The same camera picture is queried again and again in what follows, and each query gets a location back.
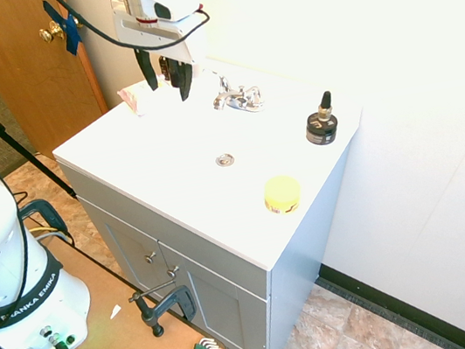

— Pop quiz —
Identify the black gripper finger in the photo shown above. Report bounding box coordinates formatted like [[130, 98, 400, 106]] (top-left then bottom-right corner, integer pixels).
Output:
[[133, 45, 161, 94], [163, 53, 198, 103]]

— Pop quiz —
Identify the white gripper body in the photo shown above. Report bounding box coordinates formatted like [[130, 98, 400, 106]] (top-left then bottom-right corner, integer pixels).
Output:
[[110, 0, 205, 89]]

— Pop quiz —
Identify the black clamp behind robot base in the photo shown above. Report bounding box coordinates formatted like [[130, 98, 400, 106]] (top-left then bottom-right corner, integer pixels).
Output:
[[14, 194, 76, 255]]

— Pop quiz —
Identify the pink white cloth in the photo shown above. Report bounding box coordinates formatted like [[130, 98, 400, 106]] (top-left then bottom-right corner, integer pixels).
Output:
[[115, 78, 170, 121]]

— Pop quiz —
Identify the chrome sink faucet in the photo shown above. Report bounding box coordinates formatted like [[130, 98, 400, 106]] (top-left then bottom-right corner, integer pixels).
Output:
[[208, 70, 267, 120]]

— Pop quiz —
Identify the white sink top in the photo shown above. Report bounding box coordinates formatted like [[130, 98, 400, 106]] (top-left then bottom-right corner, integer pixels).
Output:
[[41, 35, 385, 303]]

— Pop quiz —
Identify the blue tape strip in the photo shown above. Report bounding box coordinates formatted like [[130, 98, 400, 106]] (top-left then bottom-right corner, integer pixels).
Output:
[[41, 0, 89, 59]]

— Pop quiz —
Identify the chrome sink drain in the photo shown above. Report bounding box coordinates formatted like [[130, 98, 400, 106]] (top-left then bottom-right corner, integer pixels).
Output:
[[214, 151, 236, 169]]

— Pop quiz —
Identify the brass door knob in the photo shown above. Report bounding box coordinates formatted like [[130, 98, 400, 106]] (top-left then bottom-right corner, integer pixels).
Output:
[[36, 19, 67, 46]]

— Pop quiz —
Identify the wooden door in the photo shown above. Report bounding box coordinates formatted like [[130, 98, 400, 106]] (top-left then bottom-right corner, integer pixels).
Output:
[[0, 0, 116, 168]]

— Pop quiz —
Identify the black dropper bottle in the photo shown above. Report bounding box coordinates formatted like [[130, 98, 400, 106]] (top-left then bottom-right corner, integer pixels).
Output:
[[299, 89, 342, 148]]

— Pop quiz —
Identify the yellow round jar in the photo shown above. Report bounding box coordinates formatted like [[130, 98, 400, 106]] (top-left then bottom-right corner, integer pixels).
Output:
[[260, 172, 305, 219]]

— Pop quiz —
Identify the grey vanity cabinet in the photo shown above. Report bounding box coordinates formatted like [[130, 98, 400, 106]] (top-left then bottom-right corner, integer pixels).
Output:
[[56, 115, 383, 349]]

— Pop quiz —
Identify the dark metal C-clamp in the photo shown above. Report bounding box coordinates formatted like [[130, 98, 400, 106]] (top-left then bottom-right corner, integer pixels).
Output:
[[127, 276, 201, 341]]

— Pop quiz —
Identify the brown wooden base board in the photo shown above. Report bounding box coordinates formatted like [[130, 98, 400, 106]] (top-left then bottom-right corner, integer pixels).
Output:
[[0, 206, 243, 349]]

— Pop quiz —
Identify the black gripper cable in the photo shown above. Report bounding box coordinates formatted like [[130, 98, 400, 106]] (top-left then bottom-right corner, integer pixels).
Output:
[[49, 0, 215, 65]]

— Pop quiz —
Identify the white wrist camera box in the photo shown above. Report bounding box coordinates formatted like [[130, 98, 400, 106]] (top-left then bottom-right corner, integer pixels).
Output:
[[142, 0, 205, 27]]

